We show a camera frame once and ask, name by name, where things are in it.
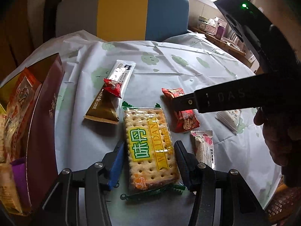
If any pink rose snack packet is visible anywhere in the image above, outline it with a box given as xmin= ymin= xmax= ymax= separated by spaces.
xmin=191 ymin=130 xmax=215 ymax=170

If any green yellow soda cracker pack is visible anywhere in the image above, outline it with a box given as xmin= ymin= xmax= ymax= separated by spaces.
xmin=120 ymin=102 xmax=185 ymax=201

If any red gold candy bar packet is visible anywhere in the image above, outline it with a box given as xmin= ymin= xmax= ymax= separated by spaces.
xmin=162 ymin=88 xmax=200 ymax=133

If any white Ba Zhen cake packet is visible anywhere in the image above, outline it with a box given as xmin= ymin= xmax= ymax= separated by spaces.
xmin=215 ymin=109 xmax=241 ymax=134

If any long white gold sachet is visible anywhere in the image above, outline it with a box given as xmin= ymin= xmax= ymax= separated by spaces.
xmin=84 ymin=60 xmax=136 ymax=124

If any small red candy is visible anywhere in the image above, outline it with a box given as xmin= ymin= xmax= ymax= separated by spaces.
xmin=104 ymin=78 xmax=122 ymax=98

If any large orange snack bag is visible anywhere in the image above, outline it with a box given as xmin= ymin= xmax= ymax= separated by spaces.
xmin=4 ymin=68 xmax=42 ymax=163

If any purple snack packet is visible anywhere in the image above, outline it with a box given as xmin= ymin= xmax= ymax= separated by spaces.
xmin=11 ymin=157 xmax=32 ymax=215

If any clear rice cracker packet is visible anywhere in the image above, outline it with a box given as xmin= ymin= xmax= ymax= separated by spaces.
xmin=1 ymin=114 xmax=22 ymax=214

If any person's right hand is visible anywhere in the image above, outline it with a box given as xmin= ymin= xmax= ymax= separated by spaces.
xmin=254 ymin=108 xmax=300 ymax=167

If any wooden side table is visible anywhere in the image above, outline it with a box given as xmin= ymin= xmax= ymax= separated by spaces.
xmin=188 ymin=26 xmax=263 ymax=75

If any red gift box gold interior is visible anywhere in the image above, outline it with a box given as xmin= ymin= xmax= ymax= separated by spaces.
xmin=1 ymin=53 xmax=64 ymax=212

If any purple small box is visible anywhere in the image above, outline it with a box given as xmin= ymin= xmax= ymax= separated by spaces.
xmin=215 ymin=26 xmax=226 ymax=40

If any tissue box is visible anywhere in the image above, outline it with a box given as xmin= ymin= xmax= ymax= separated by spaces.
xmin=197 ymin=16 xmax=217 ymax=36

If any pale cloud-print tablecloth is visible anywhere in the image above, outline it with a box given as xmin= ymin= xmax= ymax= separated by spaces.
xmin=8 ymin=31 xmax=281 ymax=207

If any wicker chair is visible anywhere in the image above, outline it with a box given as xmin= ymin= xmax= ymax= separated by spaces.
xmin=265 ymin=178 xmax=300 ymax=225

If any grey yellow blue chair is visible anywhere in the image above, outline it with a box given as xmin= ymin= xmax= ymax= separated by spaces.
xmin=55 ymin=0 xmax=189 ymax=42

